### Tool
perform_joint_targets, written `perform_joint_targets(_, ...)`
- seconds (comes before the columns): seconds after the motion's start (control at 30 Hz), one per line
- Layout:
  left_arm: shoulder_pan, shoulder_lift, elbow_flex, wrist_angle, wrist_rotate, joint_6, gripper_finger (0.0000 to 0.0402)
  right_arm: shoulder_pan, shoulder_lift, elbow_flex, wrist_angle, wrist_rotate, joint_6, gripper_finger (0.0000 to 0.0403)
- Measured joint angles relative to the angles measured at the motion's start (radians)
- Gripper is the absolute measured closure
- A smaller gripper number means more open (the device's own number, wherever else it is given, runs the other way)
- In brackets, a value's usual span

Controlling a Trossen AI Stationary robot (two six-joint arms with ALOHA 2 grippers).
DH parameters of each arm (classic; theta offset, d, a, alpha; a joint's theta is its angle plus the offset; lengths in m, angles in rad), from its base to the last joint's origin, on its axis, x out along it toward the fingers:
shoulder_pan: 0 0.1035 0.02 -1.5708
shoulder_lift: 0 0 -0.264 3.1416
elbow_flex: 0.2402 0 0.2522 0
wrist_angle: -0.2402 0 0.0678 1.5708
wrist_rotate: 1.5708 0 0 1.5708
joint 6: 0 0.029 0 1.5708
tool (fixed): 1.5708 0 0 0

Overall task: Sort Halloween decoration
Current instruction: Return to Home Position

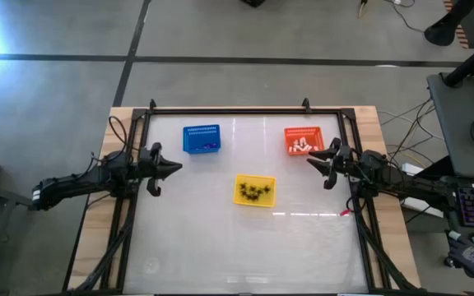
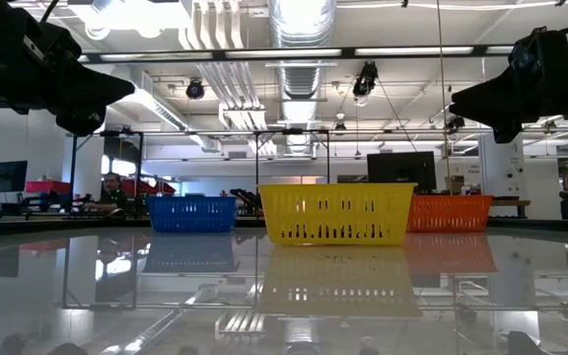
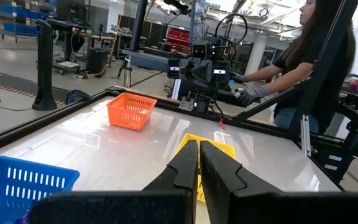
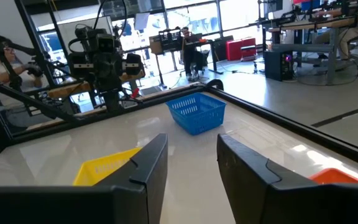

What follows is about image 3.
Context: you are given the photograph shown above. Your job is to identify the purple plastic cone toy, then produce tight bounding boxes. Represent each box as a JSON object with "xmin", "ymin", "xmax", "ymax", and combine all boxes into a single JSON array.
[{"xmin": 13, "ymin": 210, "xmax": 31, "ymax": 224}]

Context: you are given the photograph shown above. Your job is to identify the black aluminium table frame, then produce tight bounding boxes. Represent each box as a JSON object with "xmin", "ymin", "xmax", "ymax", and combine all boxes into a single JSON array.
[{"xmin": 0, "ymin": 0, "xmax": 358, "ymax": 194}]

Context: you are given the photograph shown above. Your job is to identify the grey side desk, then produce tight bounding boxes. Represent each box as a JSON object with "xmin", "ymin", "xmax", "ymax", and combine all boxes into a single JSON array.
[{"xmin": 122, "ymin": 49, "xmax": 173, "ymax": 73}]

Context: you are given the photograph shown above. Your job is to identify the person's hand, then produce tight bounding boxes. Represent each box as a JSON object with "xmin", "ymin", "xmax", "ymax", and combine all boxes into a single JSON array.
[
  {"xmin": 234, "ymin": 85, "xmax": 270, "ymax": 108},
  {"xmin": 229, "ymin": 72, "xmax": 250, "ymax": 84}
]

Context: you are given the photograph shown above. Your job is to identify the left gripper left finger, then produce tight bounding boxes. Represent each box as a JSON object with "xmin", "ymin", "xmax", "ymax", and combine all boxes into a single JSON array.
[{"xmin": 142, "ymin": 139, "xmax": 200, "ymax": 224}]

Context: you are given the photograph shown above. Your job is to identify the black floor cable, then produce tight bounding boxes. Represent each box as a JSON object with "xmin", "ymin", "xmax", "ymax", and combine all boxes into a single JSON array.
[{"xmin": 0, "ymin": 96, "xmax": 34, "ymax": 112}]

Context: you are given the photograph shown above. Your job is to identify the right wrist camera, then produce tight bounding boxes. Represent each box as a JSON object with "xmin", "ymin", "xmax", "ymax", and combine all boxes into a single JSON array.
[{"xmin": 191, "ymin": 39, "xmax": 213, "ymax": 60}]

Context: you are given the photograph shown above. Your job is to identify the black floor box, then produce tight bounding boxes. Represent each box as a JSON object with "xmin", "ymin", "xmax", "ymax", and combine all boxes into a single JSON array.
[{"xmin": 87, "ymin": 47, "xmax": 109, "ymax": 78}]

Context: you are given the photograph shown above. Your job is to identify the silver aluminium profile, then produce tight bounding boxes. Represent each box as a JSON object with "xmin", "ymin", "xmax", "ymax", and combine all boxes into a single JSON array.
[{"xmin": 300, "ymin": 114, "xmax": 312, "ymax": 157}]

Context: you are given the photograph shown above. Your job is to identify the white round column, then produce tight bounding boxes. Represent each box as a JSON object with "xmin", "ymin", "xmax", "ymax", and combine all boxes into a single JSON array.
[{"xmin": 244, "ymin": 32, "xmax": 267, "ymax": 75}]

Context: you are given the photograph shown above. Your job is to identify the blue plastic basket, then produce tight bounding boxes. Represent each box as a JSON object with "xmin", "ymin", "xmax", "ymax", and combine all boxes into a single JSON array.
[{"xmin": 0, "ymin": 155, "xmax": 81, "ymax": 224}]

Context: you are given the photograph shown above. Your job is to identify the blue storage bin shelf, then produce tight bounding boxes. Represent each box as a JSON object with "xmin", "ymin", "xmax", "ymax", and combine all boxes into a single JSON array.
[{"xmin": 0, "ymin": 0, "xmax": 51, "ymax": 41}]

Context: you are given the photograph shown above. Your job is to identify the person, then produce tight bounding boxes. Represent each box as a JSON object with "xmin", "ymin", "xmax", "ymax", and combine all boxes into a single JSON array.
[{"xmin": 228, "ymin": 0, "xmax": 357, "ymax": 134}]

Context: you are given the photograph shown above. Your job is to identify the background workbench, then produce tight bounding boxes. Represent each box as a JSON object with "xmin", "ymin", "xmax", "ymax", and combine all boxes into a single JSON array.
[{"xmin": 45, "ymin": 17, "xmax": 117, "ymax": 75}]

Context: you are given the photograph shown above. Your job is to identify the red storage bins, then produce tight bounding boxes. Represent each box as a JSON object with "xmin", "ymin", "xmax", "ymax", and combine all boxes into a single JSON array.
[{"xmin": 165, "ymin": 27, "xmax": 191, "ymax": 48}]

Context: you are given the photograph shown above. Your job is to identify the orange plastic basket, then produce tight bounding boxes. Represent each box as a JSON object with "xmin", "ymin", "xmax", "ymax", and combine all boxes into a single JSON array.
[{"xmin": 106, "ymin": 92, "xmax": 158, "ymax": 131}]

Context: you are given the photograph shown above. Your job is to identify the black monitor pole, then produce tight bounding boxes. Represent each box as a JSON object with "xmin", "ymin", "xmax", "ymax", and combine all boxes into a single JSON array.
[{"xmin": 129, "ymin": 0, "xmax": 149, "ymax": 52}]

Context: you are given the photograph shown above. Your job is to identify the red striped mat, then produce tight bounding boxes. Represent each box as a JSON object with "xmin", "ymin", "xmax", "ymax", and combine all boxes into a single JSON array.
[{"xmin": 0, "ymin": 79, "xmax": 67, "ymax": 106}]

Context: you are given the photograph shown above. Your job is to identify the yellow plastic basket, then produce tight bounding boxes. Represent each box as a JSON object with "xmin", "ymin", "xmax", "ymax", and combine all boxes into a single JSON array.
[{"xmin": 173, "ymin": 133, "xmax": 237, "ymax": 203}]

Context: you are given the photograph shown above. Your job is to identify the black tripod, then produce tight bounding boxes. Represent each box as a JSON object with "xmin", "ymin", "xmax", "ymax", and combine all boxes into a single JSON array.
[{"xmin": 117, "ymin": 55, "xmax": 134, "ymax": 90}]

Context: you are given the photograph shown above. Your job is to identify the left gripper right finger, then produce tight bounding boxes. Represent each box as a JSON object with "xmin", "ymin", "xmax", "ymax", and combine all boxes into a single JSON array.
[{"xmin": 199, "ymin": 140, "xmax": 285, "ymax": 224}]

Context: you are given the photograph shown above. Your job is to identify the dark blue bag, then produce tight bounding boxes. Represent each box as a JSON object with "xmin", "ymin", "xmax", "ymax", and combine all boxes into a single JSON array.
[{"xmin": 65, "ymin": 89, "xmax": 93, "ymax": 105}]

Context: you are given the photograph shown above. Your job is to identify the grey metal bracket plate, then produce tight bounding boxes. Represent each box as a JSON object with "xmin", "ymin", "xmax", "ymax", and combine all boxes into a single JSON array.
[{"xmin": 178, "ymin": 95, "xmax": 195, "ymax": 111}]

